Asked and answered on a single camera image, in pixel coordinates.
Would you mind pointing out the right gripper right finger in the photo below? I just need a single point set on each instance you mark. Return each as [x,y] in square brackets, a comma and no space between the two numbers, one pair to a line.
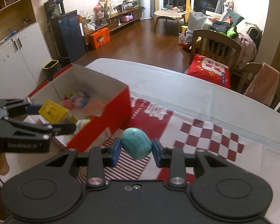
[172,159]

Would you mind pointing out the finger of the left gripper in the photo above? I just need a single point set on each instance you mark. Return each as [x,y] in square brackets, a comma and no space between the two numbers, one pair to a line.
[65,128]
[18,107]

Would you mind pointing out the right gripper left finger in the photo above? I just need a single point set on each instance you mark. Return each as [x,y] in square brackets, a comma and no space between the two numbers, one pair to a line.
[99,158]

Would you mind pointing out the yellow cardboard packet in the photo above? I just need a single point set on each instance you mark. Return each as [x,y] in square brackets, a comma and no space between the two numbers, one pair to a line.
[55,113]

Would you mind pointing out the pink doll figure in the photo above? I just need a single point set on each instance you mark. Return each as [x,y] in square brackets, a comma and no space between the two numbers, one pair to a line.
[80,98]

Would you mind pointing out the teal oval case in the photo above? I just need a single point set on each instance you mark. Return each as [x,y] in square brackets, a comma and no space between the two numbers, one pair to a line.
[136,143]

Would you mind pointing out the pink heart-shaped dish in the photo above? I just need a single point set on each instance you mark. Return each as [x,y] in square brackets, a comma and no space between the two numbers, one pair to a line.
[94,108]

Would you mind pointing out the green-capped plastic bottle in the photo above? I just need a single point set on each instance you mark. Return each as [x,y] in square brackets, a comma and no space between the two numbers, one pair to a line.
[80,124]

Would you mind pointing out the white storage cabinet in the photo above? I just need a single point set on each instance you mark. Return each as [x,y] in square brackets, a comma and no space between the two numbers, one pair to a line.
[22,58]

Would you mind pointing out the red white cardboard box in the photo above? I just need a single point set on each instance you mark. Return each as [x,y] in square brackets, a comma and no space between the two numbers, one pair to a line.
[113,93]

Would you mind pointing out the black yellow trash bin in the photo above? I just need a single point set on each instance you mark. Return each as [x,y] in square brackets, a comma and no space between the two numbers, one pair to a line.
[51,68]

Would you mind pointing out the dark blue cabinet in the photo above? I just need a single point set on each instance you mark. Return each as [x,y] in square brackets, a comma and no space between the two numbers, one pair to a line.
[67,36]

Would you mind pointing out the red printed cushion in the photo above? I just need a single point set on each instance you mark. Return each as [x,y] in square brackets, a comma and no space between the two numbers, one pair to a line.
[210,70]

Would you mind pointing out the orange gift box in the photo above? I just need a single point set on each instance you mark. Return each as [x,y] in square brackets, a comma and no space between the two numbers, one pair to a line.
[99,38]

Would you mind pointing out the pink towel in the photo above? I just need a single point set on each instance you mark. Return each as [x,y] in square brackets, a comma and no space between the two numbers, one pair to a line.
[264,85]

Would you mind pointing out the wooden dining chair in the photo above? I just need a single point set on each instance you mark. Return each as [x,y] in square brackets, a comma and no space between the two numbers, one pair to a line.
[215,46]

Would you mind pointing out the chair with pink towel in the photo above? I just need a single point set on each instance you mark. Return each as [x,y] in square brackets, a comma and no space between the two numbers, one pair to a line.
[248,74]

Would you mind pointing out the wooden tv console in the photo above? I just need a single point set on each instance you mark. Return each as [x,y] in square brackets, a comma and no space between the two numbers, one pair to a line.
[113,22]

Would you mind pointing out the round coffee table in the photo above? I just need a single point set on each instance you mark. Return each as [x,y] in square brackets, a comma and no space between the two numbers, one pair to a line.
[173,15]

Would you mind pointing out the yellow giraffe toy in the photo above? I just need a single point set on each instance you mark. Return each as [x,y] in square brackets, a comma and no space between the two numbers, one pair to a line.
[188,9]

